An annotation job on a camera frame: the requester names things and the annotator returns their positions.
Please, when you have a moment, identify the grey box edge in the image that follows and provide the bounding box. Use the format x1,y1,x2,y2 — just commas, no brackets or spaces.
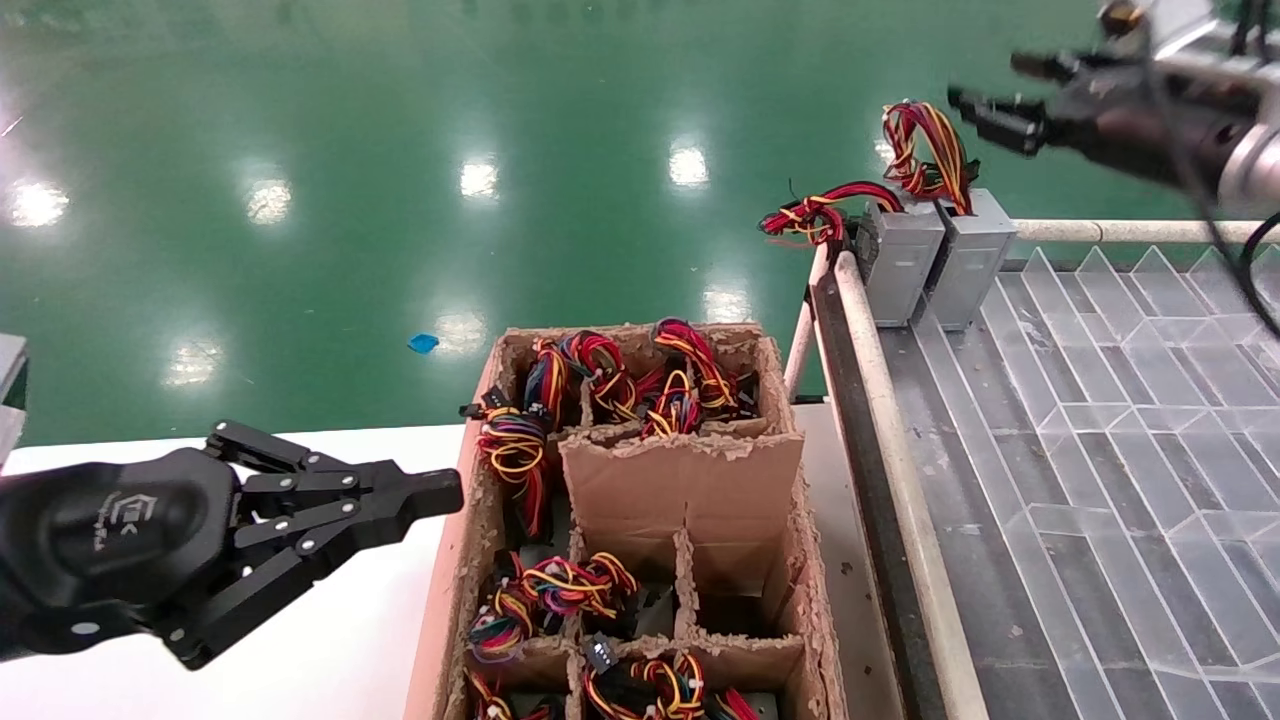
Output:
0,333,29,463

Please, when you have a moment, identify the grey power supply with wires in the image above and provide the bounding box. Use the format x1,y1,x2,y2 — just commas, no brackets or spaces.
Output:
465,672,563,720
460,385,553,541
522,338,571,421
758,180,946,328
582,635,713,720
520,550,641,619
468,580,546,663
882,100,1018,333
565,332,641,421
640,318,758,439
705,685,763,720

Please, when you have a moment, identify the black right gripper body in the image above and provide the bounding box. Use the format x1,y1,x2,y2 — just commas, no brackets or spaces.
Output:
1040,58,1251,191

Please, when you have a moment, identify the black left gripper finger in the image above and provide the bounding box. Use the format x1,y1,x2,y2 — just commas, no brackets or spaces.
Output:
205,420,466,521
155,490,466,671

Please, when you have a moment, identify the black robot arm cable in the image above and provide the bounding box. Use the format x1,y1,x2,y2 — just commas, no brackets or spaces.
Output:
1140,0,1280,336

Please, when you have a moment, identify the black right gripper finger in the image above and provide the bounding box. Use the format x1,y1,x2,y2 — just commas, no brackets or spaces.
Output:
948,88,1051,156
1010,50,1086,86

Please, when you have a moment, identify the torn cardboard box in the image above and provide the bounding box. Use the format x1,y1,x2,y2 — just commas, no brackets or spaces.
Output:
405,320,846,720

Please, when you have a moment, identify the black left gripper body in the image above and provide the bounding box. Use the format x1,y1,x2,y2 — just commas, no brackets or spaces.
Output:
0,447,246,661

